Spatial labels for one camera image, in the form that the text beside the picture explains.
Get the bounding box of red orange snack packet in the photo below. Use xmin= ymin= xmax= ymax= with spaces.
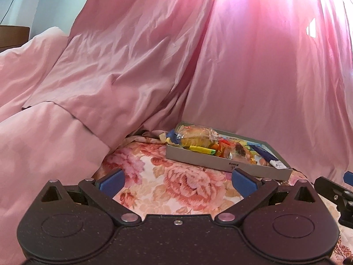
xmin=216 ymin=138 xmax=235 ymax=157

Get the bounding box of yellow candy bar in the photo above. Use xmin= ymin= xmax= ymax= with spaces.
xmin=189 ymin=145 xmax=217 ymax=155

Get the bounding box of clear bag of snacks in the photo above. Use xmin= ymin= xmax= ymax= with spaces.
xmin=176 ymin=125 xmax=219 ymax=148

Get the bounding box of blue yellow snack packet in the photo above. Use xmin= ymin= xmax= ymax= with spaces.
xmin=159 ymin=129 xmax=182 ymax=146

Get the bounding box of blue long snack packet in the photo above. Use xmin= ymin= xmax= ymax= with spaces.
xmin=249 ymin=144 xmax=287 ymax=169

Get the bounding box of dark dried fruit packet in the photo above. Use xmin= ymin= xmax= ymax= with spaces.
xmin=235 ymin=142 xmax=246 ymax=158

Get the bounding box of floral pink tablecloth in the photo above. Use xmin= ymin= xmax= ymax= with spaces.
xmin=92 ymin=129 xmax=353 ymax=265

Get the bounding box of grey cartoon snack tray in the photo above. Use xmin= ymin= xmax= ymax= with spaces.
xmin=166 ymin=122 xmax=292 ymax=181

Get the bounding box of pink satin drape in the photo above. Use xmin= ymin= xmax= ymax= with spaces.
xmin=1 ymin=0 xmax=352 ymax=264

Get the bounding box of brown wooden furniture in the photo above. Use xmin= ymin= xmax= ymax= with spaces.
xmin=0 ymin=25 xmax=30 ymax=52

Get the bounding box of black cable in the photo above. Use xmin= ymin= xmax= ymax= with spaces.
xmin=0 ymin=0 xmax=24 ymax=26

